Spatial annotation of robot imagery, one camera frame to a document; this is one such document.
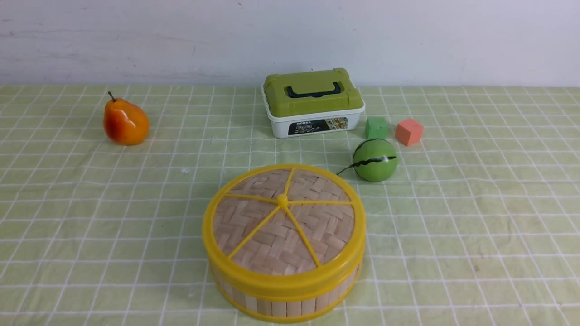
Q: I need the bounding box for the yellow woven steamer lid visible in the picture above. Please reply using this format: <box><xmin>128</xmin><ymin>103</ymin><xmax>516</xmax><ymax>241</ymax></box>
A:
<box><xmin>202</xmin><ymin>163</ymin><xmax>366</xmax><ymax>301</ymax></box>

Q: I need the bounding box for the yellow bamboo steamer basket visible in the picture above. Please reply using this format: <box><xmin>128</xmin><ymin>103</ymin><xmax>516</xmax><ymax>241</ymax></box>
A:
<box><xmin>210</xmin><ymin>254</ymin><xmax>364</xmax><ymax>324</ymax></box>

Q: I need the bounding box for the green lidded storage box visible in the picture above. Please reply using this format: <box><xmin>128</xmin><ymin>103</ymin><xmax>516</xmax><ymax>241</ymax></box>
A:
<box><xmin>260</xmin><ymin>67</ymin><xmax>365</xmax><ymax>139</ymax></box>

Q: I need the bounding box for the green toy watermelon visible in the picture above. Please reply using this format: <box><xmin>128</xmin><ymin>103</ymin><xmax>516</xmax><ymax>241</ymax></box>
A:
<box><xmin>336</xmin><ymin>139</ymin><xmax>398</xmax><ymax>183</ymax></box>

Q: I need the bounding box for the green foam cube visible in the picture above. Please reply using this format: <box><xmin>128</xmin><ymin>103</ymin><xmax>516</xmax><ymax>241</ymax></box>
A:
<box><xmin>365</xmin><ymin>117</ymin><xmax>389</xmax><ymax>140</ymax></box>

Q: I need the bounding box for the orange foam cube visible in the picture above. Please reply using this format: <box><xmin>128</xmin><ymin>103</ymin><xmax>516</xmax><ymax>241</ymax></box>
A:
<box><xmin>394</xmin><ymin>118</ymin><xmax>424</xmax><ymax>147</ymax></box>

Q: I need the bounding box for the orange toy pear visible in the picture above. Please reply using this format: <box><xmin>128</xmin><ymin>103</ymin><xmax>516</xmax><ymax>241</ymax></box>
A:
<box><xmin>103</xmin><ymin>91</ymin><xmax>150</xmax><ymax>146</ymax></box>

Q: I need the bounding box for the green checkered tablecloth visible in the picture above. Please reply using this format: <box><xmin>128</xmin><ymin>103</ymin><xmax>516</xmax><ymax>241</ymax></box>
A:
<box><xmin>0</xmin><ymin>85</ymin><xmax>580</xmax><ymax>326</ymax></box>

